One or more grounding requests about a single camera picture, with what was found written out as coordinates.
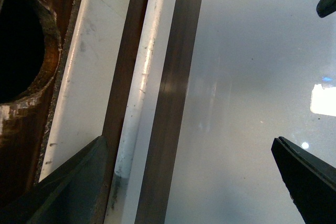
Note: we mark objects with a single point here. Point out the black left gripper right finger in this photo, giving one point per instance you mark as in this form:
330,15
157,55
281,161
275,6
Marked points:
309,180

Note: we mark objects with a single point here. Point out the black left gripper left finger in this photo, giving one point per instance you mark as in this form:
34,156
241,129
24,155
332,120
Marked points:
68,195

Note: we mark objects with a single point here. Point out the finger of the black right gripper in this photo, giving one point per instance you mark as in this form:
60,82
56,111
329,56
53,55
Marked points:
325,8

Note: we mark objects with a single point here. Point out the dark wooden drawer cabinet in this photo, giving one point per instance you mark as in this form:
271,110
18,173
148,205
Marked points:
35,40

